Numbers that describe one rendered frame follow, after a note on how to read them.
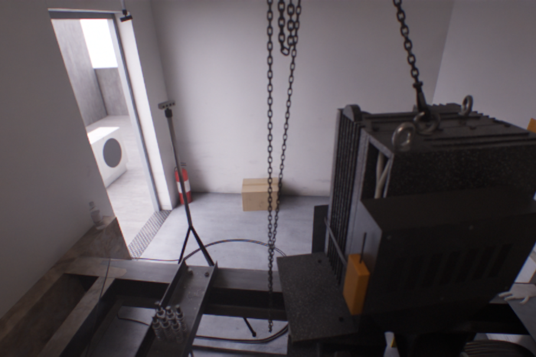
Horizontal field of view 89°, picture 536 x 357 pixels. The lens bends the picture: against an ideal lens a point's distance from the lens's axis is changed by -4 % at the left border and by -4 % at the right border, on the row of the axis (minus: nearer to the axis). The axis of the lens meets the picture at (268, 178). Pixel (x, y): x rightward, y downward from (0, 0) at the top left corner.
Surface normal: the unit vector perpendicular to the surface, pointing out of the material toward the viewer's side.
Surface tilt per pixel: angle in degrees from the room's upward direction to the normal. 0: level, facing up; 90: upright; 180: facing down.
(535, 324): 0
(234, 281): 0
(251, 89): 90
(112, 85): 90
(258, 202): 90
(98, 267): 0
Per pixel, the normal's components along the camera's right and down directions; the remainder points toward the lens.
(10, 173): 0.99, 0.03
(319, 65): -0.11, 0.48
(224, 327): -0.03, -0.88
